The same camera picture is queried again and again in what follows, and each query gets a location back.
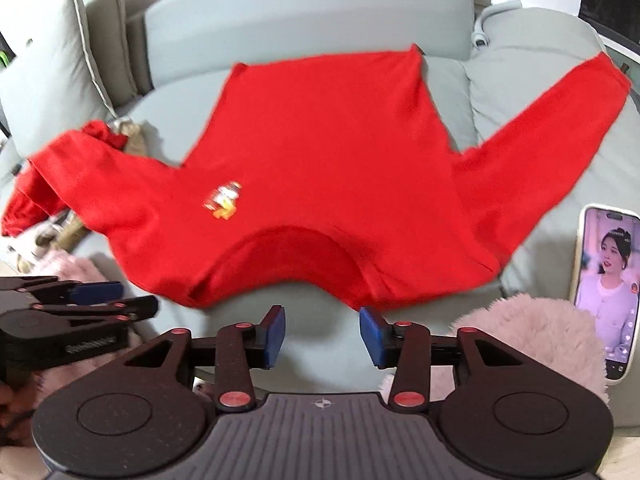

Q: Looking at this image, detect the white garment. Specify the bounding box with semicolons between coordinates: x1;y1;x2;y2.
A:
1;210;87;275

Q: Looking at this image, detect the grey sofa pillow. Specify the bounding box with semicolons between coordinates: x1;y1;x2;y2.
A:
1;0;141;152

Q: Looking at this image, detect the dark red knit garment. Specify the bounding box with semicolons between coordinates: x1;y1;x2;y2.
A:
80;120;128;151

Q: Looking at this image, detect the smartphone with lit screen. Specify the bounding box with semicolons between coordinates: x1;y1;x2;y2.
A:
570;204;639;384

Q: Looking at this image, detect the tan garment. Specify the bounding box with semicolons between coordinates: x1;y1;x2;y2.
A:
108;116;148;157

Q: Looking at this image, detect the white charging cable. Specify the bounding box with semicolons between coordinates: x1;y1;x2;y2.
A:
472;0;524;50

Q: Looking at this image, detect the red sweatshirt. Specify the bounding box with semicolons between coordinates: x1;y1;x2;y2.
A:
1;48;630;309

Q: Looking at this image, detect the pink fluffy cushion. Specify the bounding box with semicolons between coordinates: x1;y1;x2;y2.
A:
376;294;612;409

